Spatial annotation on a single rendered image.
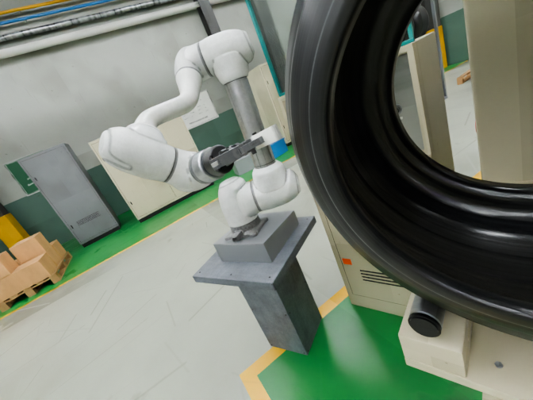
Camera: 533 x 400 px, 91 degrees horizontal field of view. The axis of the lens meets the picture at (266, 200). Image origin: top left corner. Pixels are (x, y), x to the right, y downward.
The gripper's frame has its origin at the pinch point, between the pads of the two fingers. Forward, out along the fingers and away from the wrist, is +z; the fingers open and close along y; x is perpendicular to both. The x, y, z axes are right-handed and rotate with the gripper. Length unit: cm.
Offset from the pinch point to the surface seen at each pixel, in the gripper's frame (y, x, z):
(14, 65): 154, -374, -718
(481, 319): -11.9, 30.8, 29.1
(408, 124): 64, 22, 6
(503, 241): 9.5, 35.0, 30.3
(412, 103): 64, 16, 9
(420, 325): -11.4, 34.5, 21.1
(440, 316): -9.3, 34.3, 23.4
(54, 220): 38, -45, -806
